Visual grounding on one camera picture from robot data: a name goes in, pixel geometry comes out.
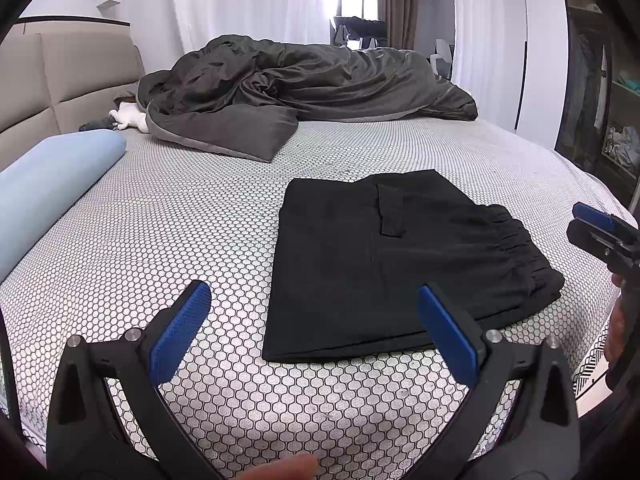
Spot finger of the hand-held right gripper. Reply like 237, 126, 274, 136
572, 202, 640, 242
566, 220, 640, 275

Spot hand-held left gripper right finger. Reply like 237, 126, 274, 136
417, 281, 582, 480

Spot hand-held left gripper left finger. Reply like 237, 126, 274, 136
46, 280, 227, 480

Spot black pants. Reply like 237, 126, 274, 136
261, 169, 567, 364

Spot person's right hand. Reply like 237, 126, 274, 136
602, 272, 632, 367

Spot person's left hand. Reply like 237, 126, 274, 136
234, 452, 319, 480

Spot black white patterned rug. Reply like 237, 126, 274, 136
574, 339, 615, 402

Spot bed with patterned white sheet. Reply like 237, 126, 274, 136
0, 119, 640, 477

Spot dark open wardrobe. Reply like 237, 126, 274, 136
554, 4, 640, 197

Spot light blue pillow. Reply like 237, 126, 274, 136
0, 128, 129, 284

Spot white curtain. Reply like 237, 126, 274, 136
167, 0, 332, 57
449, 0, 527, 133

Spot white chair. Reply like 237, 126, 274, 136
428, 38, 454, 82

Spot white plush toy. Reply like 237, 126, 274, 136
108, 102, 150, 134

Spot dark grey duvet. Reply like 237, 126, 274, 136
134, 34, 479, 164

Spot beige padded headboard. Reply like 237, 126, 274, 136
0, 16, 147, 173

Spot brown curtain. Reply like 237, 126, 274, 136
375, 0, 422, 52

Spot dark clothes on rack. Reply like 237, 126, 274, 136
330, 16, 389, 50

